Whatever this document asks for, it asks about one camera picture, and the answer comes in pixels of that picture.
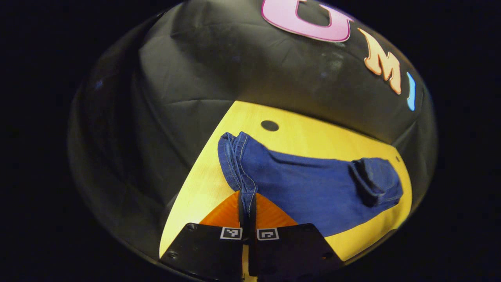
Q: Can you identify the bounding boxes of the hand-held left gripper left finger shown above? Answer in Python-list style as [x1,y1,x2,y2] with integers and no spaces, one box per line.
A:
[160,191,248,280]

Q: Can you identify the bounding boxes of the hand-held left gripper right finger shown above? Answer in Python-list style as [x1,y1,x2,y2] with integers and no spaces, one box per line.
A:
[248,193,343,278]

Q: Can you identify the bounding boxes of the blue denim jeans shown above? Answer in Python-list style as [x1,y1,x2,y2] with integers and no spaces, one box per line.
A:
[218,131,404,237]

